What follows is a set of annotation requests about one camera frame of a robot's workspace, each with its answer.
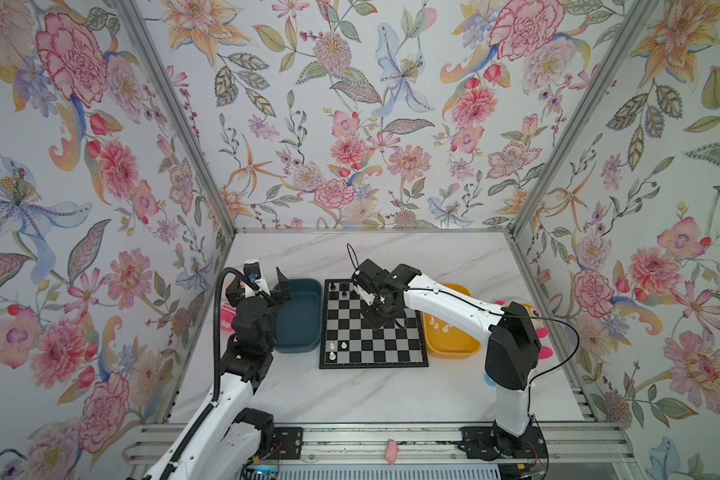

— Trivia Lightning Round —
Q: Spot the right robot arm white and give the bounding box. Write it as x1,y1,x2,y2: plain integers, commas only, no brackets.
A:
351,259,542,439

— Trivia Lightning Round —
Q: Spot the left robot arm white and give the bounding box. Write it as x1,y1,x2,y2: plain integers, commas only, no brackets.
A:
143,261,290,479

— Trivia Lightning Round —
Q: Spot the black white chess board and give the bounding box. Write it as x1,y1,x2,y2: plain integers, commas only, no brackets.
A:
319,279,429,370

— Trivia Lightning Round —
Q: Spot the pink toy left side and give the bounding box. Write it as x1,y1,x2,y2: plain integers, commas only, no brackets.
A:
220,301,236,334

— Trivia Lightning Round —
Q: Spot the teal plastic bin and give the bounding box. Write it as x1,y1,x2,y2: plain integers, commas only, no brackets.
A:
275,278,323,353

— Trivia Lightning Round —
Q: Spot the yellow plastic bin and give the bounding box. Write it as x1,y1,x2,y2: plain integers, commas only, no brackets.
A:
421,311,481,360

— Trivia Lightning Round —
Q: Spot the pink small toy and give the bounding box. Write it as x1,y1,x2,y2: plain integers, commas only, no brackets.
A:
384,440,400,465

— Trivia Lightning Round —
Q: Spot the plush doll toy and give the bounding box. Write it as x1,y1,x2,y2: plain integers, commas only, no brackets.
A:
496,300,554,360

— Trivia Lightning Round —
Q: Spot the black corrugated cable hose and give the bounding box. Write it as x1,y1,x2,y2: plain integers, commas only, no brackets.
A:
211,267,259,403

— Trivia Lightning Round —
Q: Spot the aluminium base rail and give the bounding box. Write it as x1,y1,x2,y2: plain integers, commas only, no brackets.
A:
123,422,635,466

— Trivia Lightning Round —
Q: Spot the aluminium frame post right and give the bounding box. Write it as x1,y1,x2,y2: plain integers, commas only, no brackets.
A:
507,0,655,240

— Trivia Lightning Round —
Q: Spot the aluminium frame post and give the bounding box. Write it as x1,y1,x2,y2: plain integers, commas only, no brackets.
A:
113,0,237,239
507,0,655,240

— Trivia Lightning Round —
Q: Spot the aluminium frame post left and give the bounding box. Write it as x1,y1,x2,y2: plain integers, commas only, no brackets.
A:
113,0,237,239

